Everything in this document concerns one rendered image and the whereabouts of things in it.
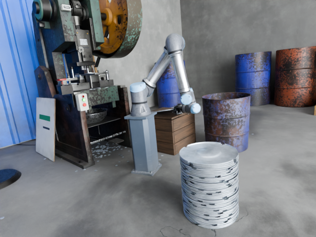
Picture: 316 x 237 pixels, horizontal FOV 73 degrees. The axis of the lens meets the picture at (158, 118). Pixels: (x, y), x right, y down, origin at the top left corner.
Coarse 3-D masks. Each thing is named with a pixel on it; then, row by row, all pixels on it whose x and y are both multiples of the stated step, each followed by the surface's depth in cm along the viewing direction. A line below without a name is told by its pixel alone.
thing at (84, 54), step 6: (78, 30) 189; (84, 30) 193; (78, 36) 190; (84, 36) 194; (78, 42) 190; (84, 42) 194; (90, 42) 199; (84, 48) 195; (90, 48) 199; (72, 54) 197; (78, 54) 191; (84, 54) 192; (90, 54) 197; (72, 60) 200; (78, 60) 193; (84, 60) 193; (90, 60) 197
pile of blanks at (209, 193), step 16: (192, 176) 100; (208, 176) 96; (224, 176) 97; (192, 192) 102; (208, 192) 98; (224, 192) 98; (192, 208) 106; (208, 208) 100; (224, 208) 101; (208, 224) 102; (224, 224) 102
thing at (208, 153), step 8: (192, 144) 121; (200, 144) 120; (208, 144) 119; (216, 144) 118; (224, 144) 117; (184, 152) 111; (192, 152) 110; (200, 152) 108; (208, 152) 107; (216, 152) 106; (224, 152) 106; (232, 152) 106; (200, 160) 100; (208, 160) 99; (216, 160) 99; (224, 160) 98; (232, 160) 96
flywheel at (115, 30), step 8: (104, 0) 216; (112, 0) 209; (120, 0) 201; (104, 8) 214; (112, 8) 211; (120, 8) 204; (112, 16) 214; (120, 16) 206; (104, 24) 220; (112, 24) 217; (120, 24) 209; (104, 32) 229; (112, 32) 220; (120, 32) 212; (104, 40) 231; (112, 40) 222; (120, 40) 209; (104, 48) 229; (112, 48) 220
